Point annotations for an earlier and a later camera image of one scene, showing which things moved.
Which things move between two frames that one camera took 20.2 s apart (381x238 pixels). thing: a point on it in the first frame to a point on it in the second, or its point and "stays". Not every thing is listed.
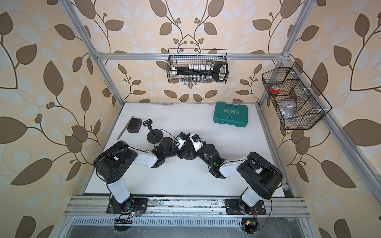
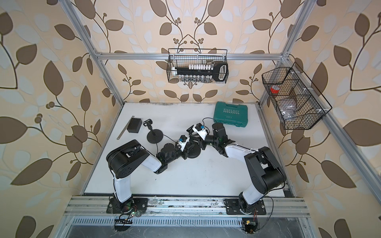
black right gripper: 206,146 to 202,143
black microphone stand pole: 149,122 stays
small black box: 134,125 stays
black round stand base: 156,138 stays
